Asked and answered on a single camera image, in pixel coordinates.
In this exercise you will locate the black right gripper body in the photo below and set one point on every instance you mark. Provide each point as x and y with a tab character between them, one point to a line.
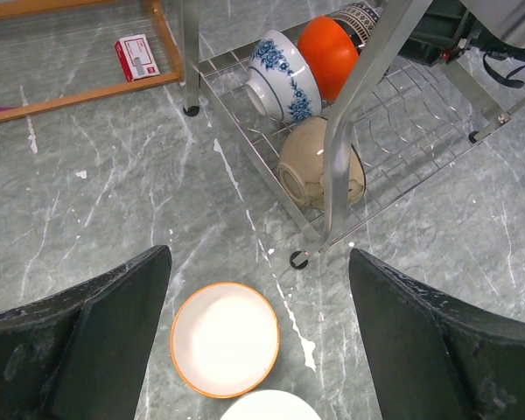
447	30

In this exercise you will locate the white bowl orange rim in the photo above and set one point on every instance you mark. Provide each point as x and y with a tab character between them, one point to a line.
225	339

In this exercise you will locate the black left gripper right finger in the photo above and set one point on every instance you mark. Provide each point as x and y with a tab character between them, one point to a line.
431	355

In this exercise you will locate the blue floral bowl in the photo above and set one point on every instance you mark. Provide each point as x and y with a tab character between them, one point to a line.
280	83

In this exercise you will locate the steel dish rack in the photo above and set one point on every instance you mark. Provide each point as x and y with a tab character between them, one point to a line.
393	125

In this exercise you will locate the wooden shelf rack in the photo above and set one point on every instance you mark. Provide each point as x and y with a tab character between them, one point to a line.
67	58

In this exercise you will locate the plain white bowl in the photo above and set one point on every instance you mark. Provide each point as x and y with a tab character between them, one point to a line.
270	404

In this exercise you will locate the orange plastic bowl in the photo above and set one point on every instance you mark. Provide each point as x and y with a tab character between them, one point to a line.
330	54

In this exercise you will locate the red white box under rack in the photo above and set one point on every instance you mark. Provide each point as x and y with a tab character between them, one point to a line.
136	57

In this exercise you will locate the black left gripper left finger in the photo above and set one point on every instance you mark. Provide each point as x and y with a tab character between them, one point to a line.
82	353

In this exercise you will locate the black bowl beige flower exterior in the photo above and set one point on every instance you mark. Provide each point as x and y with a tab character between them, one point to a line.
300	169

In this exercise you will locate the beige interior dark bowl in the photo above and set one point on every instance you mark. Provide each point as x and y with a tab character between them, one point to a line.
358	20

